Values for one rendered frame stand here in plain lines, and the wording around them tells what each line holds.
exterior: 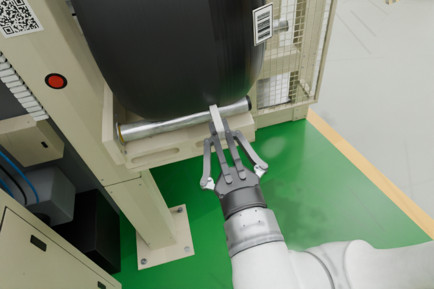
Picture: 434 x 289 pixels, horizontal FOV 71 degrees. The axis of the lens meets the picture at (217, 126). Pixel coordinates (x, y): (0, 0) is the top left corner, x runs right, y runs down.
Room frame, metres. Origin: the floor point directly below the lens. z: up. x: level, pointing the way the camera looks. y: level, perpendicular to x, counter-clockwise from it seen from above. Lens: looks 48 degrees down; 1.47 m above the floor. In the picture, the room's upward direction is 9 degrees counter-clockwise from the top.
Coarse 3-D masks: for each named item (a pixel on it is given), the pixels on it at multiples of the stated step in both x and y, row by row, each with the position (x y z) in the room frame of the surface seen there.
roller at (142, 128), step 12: (228, 108) 0.55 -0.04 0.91; (240, 108) 0.55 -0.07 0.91; (144, 120) 0.55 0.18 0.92; (168, 120) 0.54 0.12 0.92; (180, 120) 0.54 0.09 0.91; (192, 120) 0.54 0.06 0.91; (204, 120) 0.54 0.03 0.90; (120, 132) 0.53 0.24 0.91; (132, 132) 0.52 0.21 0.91; (144, 132) 0.52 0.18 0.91; (156, 132) 0.52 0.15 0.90
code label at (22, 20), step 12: (0, 0) 0.58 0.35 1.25; (12, 0) 0.58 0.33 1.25; (24, 0) 0.58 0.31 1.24; (0, 12) 0.58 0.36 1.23; (12, 12) 0.58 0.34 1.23; (24, 12) 0.58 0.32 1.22; (0, 24) 0.58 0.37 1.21; (12, 24) 0.58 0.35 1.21; (24, 24) 0.58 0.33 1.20; (36, 24) 0.58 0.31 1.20; (12, 36) 0.58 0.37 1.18
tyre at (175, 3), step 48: (96, 0) 0.43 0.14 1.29; (144, 0) 0.42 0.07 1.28; (192, 0) 0.43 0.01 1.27; (240, 0) 0.43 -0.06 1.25; (96, 48) 0.43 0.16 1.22; (144, 48) 0.41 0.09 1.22; (192, 48) 0.41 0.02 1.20; (240, 48) 0.42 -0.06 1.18; (144, 96) 0.41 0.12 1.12; (192, 96) 0.42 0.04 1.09; (240, 96) 0.46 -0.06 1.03
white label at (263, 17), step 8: (264, 8) 0.44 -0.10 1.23; (272, 8) 0.45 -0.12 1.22; (256, 16) 0.44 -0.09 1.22; (264, 16) 0.44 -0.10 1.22; (272, 16) 0.45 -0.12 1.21; (256, 24) 0.43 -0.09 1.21; (264, 24) 0.44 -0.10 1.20; (272, 24) 0.45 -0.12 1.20; (256, 32) 0.43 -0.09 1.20; (264, 32) 0.44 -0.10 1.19; (272, 32) 0.45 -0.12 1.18; (256, 40) 0.43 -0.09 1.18; (264, 40) 0.44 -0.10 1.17
